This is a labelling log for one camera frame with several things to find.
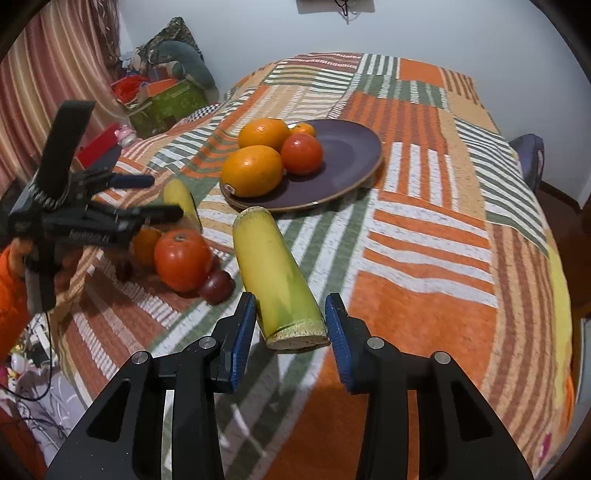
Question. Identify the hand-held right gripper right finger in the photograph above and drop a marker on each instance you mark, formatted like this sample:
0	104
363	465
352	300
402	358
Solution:
339	344

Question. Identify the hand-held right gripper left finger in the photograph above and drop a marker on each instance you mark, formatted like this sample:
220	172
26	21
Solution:
242	344

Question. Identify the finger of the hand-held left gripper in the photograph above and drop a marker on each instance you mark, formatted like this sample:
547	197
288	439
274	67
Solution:
134	181
157	213

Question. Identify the long yellow sugarcane piece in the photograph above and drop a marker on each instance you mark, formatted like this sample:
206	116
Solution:
268	267

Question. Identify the purple plate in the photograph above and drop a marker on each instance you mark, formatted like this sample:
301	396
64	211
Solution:
346	152

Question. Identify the person's left forearm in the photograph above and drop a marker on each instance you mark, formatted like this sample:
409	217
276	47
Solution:
11	300

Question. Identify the short yellow sugarcane piece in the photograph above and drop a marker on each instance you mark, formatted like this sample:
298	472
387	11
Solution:
180	196

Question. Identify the small orange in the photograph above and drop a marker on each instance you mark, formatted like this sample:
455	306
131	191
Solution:
147	247

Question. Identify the pink toy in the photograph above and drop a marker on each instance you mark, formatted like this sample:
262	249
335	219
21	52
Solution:
126	135

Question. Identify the red box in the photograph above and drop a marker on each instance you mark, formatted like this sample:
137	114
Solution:
99	145

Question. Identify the red tomato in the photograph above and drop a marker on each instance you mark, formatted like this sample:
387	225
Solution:
302	154
182	261

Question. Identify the dark red plum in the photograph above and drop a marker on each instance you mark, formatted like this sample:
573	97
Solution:
218	286

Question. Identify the green cardboard box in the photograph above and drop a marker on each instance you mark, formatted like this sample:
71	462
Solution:
171	108

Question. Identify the red cloth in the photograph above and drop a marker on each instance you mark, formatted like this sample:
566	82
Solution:
129	87

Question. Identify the checkered cloth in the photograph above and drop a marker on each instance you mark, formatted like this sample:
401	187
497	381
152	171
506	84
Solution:
201	112

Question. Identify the large orange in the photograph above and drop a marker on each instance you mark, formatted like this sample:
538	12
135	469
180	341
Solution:
251	170
263	133

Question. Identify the striped patchwork tablecloth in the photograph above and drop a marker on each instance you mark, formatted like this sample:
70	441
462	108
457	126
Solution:
415	258

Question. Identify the grey-green cushion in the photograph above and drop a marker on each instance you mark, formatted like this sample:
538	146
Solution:
196	64

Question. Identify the striped curtain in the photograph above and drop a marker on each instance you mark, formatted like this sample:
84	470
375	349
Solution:
55	60

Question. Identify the dark patterned cushion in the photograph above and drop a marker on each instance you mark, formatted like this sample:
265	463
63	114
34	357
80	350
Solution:
168	34

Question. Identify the small mandarin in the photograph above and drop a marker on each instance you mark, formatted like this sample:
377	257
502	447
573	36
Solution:
304	129

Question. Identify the grey floral cloth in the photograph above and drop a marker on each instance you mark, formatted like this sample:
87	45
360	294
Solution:
41	415

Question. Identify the blue chair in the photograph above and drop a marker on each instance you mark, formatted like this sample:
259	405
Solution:
528	159

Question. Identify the wall-mounted fixture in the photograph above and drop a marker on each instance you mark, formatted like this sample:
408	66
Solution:
334	5

